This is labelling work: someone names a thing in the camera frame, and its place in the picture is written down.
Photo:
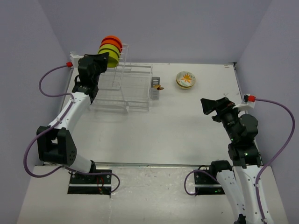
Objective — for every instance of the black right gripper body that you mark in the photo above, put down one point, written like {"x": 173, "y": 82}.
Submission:
{"x": 228, "y": 117}

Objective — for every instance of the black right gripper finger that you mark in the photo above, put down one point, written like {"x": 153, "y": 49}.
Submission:
{"x": 224, "y": 102}
{"x": 208, "y": 106}

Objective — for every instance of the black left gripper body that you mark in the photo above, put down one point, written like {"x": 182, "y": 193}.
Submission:
{"x": 96, "y": 75}

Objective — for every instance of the lime green bowl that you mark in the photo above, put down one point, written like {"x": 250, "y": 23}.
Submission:
{"x": 113, "y": 58}
{"x": 110, "y": 47}

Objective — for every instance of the blue patterned ceramic bowl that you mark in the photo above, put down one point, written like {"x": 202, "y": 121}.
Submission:
{"x": 185, "y": 87}

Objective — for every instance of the orange flower ceramic bowl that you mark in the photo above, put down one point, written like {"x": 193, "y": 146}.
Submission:
{"x": 185, "y": 78}

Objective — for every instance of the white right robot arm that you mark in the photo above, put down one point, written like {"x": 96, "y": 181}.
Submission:
{"x": 240, "y": 179}

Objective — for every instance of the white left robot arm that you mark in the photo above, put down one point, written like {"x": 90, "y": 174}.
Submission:
{"x": 55, "y": 142}

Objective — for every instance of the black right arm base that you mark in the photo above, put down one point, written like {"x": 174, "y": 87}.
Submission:
{"x": 205, "y": 185}

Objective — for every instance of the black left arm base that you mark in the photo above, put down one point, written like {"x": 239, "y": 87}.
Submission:
{"x": 89, "y": 185}

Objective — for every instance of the gold spoon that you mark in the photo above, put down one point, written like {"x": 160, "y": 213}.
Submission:
{"x": 158, "y": 87}

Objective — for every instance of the grey cutlery holder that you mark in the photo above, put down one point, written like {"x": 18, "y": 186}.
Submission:
{"x": 154, "y": 91}

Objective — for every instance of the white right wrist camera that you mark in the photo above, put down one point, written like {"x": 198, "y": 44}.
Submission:
{"x": 247, "y": 103}

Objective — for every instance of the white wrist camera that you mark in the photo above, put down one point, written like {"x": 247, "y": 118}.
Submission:
{"x": 74, "y": 58}
{"x": 247, "y": 103}

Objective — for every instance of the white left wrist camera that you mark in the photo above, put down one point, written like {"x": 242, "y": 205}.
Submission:
{"x": 74, "y": 58}

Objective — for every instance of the white wire dish rack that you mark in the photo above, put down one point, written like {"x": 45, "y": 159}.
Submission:
{"x": 125, "y": 88}

